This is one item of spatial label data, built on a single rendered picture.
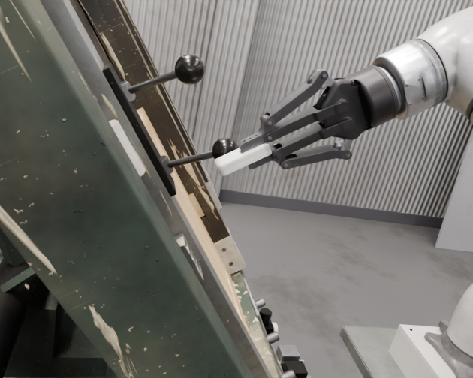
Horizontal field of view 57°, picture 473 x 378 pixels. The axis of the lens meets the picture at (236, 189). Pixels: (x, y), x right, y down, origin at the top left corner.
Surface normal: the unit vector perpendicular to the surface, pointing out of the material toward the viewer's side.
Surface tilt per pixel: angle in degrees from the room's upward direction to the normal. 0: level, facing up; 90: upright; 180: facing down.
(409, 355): 90
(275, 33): 90
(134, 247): 90
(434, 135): 90
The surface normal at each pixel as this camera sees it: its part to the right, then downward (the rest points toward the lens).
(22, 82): 0.21, 0.39
